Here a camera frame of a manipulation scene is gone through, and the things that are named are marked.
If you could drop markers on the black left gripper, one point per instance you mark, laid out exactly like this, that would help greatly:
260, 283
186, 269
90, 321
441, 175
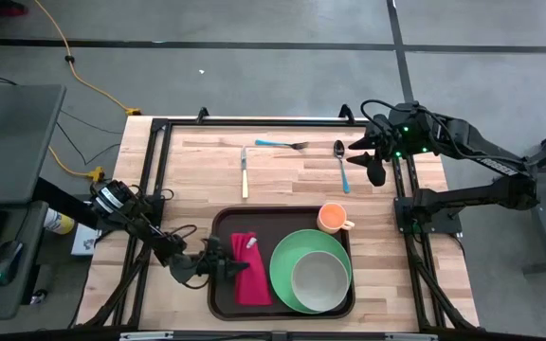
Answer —
213, 265

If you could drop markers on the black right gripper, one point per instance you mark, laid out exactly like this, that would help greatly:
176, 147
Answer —
387, 137

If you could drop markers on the red cloth napkin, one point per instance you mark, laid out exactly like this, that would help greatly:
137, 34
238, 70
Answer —
251, 279

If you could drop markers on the green plate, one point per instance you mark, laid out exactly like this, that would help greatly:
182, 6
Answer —
285, 265

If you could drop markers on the orange mug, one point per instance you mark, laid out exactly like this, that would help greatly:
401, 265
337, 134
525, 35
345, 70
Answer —
332, 218

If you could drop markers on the pale grey bowl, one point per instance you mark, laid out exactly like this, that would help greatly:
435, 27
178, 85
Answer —
320, 281

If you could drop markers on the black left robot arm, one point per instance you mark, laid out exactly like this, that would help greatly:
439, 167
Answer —
126, 208

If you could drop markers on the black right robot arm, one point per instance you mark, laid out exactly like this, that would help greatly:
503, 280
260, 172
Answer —
467, 137

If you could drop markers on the dark brown plastic tray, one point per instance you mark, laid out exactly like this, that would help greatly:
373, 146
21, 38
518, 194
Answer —
254, 220

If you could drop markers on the small white box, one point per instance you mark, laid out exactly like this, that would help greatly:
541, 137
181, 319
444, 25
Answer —
83, 239

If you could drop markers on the white and yellow bottle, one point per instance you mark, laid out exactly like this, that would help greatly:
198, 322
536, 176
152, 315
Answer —
62, 223

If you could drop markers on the black desk caster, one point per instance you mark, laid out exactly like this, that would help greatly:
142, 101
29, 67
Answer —
38, 297

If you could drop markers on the black computer mouse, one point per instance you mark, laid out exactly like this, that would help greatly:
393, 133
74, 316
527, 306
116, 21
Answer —
7, 258

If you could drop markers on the grey desk top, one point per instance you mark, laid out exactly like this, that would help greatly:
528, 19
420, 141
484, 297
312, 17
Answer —
12, 142

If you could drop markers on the person's foot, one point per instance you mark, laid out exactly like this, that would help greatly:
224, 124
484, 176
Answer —
10, 7

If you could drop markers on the black aluminium table frame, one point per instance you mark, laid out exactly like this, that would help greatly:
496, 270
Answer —
235, 122

